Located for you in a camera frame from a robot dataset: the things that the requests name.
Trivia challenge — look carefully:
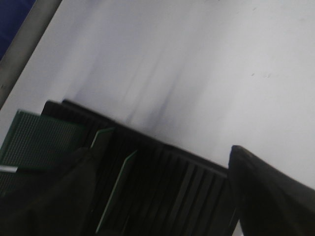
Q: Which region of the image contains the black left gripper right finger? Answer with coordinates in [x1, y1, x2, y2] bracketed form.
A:
[228, 145, 315, 236]

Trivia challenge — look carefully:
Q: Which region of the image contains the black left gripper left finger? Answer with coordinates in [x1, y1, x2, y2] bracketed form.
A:
[0, 148, 96, 236]

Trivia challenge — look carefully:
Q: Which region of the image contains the green perfboard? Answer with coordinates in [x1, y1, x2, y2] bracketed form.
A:
[90, 127, 115, 151]
[0, 110, 86, 170]
[95, 150, 138, 235]

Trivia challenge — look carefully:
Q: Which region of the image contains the black slotted board rack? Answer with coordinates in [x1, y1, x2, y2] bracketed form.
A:
[42, 100, 238, 236]

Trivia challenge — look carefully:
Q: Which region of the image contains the blue plastic crate left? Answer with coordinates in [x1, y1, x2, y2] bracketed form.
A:
[0, 0, 35, 59]

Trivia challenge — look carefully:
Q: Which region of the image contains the steel shelf frame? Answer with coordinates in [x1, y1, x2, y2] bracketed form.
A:
[0, 0, 61, 107]

